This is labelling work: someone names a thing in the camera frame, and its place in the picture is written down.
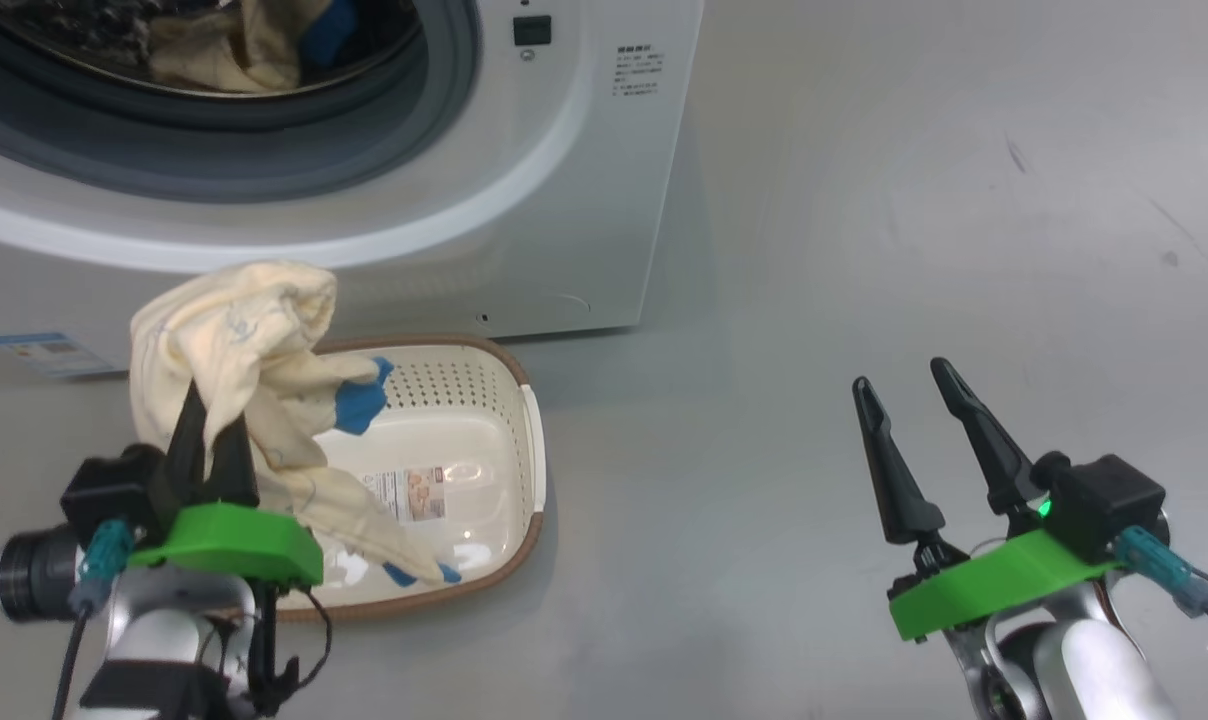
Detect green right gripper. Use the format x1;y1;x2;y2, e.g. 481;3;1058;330
852;357;1115;643

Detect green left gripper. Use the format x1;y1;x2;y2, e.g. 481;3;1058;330
129;380;323;589

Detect cream garment small blue cuffs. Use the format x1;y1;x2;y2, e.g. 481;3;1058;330
129;262;462;588

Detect cream garment wide blue patch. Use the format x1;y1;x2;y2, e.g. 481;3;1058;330
149;0;360;93

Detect white front-load washing machine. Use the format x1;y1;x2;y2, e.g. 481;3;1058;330
0;0;705;386

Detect stainless steel washing machine drum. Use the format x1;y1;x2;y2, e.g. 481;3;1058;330
0;0;425;101

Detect basket product label sticker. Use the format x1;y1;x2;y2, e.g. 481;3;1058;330
362;468;447;523

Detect blue energy label sticker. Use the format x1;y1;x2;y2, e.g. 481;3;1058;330
0;332;115;379

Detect cream perforated laundry basket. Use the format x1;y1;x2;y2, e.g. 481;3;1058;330
264;335;547;613

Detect round drain filter cover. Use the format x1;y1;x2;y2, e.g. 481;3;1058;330
519;292;593;319

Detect teal plug left camera cable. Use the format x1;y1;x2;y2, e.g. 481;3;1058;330
52;520;137;720

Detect teal plug camera cable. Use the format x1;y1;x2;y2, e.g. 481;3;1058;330
1114;528;1208;656
52;520;137;720

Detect thin black left gripper cable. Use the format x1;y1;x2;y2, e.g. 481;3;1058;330
249;582;333;713

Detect teal plug right camera cable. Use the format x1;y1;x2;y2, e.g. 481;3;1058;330
1114;528;1208;656

